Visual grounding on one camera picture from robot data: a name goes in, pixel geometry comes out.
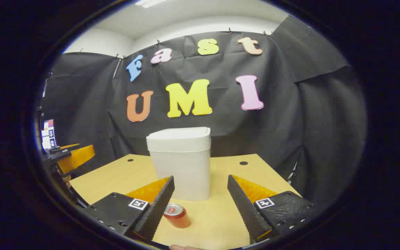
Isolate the ceiling light panel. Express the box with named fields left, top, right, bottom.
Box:
left=136, top=0, right=167, bottom=9

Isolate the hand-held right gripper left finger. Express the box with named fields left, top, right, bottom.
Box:
left=82, top=175, right=175, bottom=242

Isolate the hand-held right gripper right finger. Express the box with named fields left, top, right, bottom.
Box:
left=227, top=175, right=315, bottom=243

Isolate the white desktop garbage bin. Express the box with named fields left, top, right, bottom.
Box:
left=146, top=127, right=211, bottom=201

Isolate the red pop can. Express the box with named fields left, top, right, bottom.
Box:
left=163, top=203, right=192, bottom=229

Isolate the lit computer monitor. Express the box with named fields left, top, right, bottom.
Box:
left=41, top=119, right=57, bottom=150

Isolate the wooden desktop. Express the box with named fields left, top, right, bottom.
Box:
left=69, top=153, right=303, bottom=250

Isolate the black backdrop cloth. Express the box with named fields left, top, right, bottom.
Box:
left=40, top=16, right=367, bottom=209

